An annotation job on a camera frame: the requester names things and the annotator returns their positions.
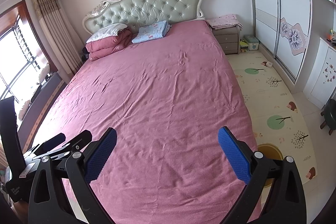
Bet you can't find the yellow trash bin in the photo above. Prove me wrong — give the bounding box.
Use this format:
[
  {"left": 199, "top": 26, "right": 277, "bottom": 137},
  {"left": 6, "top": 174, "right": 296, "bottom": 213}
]
[{"left": 258, "top": 143, "right": 284, "bottom": 188}]

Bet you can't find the cream patterned floor mat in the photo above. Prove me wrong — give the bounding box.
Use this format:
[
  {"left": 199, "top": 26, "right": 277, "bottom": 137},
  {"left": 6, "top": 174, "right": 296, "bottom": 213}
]
[{"left": 227, "top": 51, "right": 317, "bottom": 184}]

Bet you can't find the pink bed sheet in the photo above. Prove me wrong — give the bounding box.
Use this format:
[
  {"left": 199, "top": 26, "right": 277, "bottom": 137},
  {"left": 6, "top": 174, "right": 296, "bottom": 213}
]
[{"left": 34, "top": 20, "right": 257, "bottom": 223}]

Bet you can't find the folded pink quilt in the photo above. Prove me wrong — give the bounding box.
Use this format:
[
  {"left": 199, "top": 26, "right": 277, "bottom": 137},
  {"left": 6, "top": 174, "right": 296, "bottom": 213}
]
[{"left": 86, "top": 28, "right": 133, "bottom": 61}]

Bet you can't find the beige curtain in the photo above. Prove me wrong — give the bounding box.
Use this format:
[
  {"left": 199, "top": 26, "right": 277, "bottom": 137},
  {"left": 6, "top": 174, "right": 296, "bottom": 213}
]
[{"left": 32, "top": 0, "right": 82, "bottom": 76}]

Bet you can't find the dark green round stool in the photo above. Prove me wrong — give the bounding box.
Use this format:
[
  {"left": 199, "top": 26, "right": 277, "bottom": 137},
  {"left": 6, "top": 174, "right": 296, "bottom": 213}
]
[{"left": 320, "top": 99, "right": 336, "bottom": 135}]

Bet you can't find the white shelf cabinet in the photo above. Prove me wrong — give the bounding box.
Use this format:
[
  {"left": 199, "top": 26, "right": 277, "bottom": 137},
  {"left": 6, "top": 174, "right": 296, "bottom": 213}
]
[{"left": 303, "top": 0, "right": 335, "bottom": 109}]

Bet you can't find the green storage box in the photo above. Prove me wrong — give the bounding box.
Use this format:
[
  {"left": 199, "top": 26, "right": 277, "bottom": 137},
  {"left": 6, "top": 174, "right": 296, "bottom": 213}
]
[{"left": 243, "top": 35, "right": 259, "bottom": 51}]

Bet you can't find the grey bedside table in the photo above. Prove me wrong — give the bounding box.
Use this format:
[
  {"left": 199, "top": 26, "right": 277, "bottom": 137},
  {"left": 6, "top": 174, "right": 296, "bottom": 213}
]
[{"left": 213, "top": 26, "right": 240, "bottom": 55}]

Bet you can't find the striped white pillow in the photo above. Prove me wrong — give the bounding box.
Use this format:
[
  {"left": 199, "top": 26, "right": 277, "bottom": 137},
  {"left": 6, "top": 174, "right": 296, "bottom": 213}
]
[{"left": 86, "top": 23, "right": 127, "bottom": 44}]

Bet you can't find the pink cloth on nightstand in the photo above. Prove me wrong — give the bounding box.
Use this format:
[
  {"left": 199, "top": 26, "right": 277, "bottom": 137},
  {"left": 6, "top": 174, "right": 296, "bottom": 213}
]
[{"left": 206, "top": 14, "right": 243, "bottom": 30}]

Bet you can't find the folded light blue blanket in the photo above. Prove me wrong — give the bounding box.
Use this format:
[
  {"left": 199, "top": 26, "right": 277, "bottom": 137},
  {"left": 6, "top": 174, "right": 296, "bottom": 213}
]
[{"left": 131, "top": 20, "right": 171, "bottom": 44}]

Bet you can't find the green tufted headboard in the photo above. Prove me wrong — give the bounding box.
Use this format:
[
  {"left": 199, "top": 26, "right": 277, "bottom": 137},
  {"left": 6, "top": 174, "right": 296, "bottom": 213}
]
[{"left": 82, "top": 0, "right": 205, "bottom": 35}]

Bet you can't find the white sliding wardrobe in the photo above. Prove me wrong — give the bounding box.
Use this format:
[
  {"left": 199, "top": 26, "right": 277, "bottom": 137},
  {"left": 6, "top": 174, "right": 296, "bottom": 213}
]
[{"left": 253, "top": 0, "right": 311, "bottom": 85}]

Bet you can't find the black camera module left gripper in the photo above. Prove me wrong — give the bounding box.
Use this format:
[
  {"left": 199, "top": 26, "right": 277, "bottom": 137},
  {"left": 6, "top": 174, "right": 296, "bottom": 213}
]
[{"left": 0, "top": 96, "right": 26, "bottom": 179}]

